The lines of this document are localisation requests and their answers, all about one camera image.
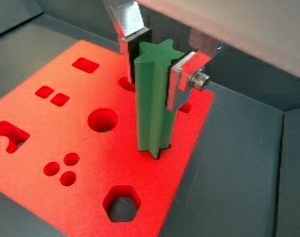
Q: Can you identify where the green star-shaped peg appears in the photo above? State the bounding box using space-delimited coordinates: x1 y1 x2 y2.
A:
133 39 183 159

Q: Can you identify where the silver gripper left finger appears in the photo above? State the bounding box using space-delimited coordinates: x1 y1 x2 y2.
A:
103 0 151 83

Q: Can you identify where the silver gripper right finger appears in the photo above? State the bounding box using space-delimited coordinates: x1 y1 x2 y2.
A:
165 29 220 112

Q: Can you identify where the red shape-sorting board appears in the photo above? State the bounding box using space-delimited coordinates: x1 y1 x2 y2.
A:
0 41 212 237

